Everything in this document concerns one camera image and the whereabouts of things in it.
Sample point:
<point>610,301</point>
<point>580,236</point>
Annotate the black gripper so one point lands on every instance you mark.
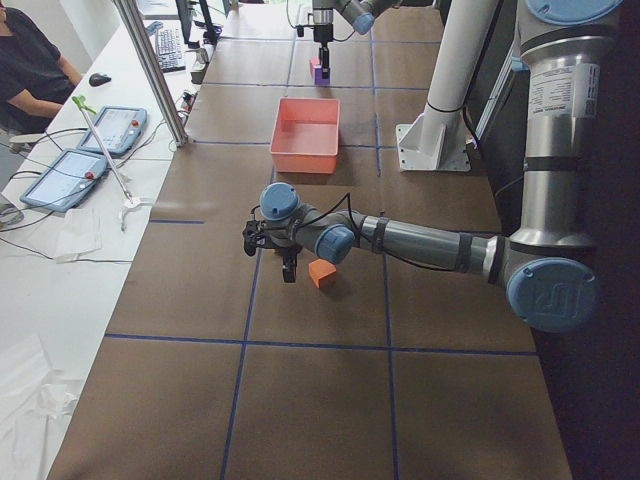
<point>288,251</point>
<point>323,36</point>

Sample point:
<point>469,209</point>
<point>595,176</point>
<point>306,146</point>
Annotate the pink foam block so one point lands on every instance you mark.
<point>315,69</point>

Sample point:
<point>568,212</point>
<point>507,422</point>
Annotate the purple foam block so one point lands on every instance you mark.
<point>323,81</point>

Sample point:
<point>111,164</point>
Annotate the orange foam block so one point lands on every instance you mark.
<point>322,273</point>

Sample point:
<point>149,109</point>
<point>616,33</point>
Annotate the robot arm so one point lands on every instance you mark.
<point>543,265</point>
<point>360,15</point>

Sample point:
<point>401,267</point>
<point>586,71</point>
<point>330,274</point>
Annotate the pink plastic bin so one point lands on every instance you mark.
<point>305,138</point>

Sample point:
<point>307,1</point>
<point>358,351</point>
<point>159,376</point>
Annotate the black keyboard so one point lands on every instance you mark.
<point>168,49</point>

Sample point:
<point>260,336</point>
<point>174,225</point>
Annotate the white paper sheet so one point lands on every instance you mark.
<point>80,234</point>

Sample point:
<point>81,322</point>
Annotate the upper teach pendant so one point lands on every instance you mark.
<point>120,127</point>

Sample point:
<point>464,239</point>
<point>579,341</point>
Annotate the teach pendant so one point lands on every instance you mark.
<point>65,183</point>
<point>120,127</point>

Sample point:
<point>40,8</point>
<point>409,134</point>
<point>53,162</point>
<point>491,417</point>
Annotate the black computer mouse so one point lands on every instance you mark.
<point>98,79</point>

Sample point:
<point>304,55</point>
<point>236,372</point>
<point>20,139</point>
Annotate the lower teach pendant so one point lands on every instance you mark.
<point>65,183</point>

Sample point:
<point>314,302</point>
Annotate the reacher grabber stick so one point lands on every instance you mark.
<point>131,202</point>

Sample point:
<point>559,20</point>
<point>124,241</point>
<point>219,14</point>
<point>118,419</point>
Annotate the seated person in black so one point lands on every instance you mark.
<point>36,78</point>

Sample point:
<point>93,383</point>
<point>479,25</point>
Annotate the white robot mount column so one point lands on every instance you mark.
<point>436,140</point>

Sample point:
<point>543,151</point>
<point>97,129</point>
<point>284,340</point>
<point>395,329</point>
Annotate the aluminium frame post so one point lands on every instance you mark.
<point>130,16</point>

